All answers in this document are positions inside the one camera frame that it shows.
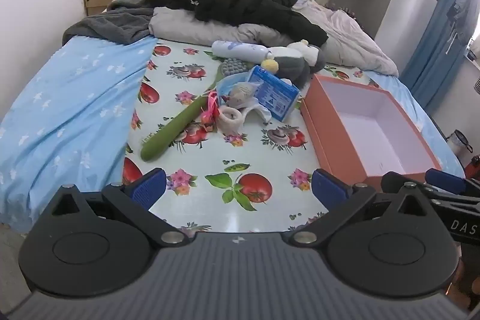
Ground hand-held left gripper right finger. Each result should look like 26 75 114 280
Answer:
289 169 436 246

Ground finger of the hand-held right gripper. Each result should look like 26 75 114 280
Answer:
425 169 480 195
381 171 436 197

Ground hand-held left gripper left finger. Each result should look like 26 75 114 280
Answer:
50 168 191 247

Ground red wrapper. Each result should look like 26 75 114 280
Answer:
200 106 220 126

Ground beige fabric roll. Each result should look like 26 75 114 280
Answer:
219 106 245 136

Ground blue tissue pack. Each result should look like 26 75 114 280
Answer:
245 65 301 121

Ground light blue face mask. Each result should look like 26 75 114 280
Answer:
217 73 251 96

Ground fruit printed tablecloth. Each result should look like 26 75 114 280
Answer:
122 38 380 235

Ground pink foil strip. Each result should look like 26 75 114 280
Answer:
204 89 221 111

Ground light blue star bedsheet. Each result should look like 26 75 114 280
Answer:
0 35 466 232

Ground grey white plush toy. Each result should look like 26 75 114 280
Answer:
260 40 326 88

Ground blue curtain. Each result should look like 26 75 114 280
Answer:
399 0 480 115

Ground grey fuzzy ball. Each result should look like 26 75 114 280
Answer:
229 81 256 107

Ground white plastic bottle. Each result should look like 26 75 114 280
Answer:
211 40 275 62

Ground dark grey blanket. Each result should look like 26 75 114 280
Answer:
62 3 158 45

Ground hanging grey clothes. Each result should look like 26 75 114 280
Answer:
446 0 480 55

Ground black puffy jacket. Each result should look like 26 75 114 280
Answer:
145 0 329 48

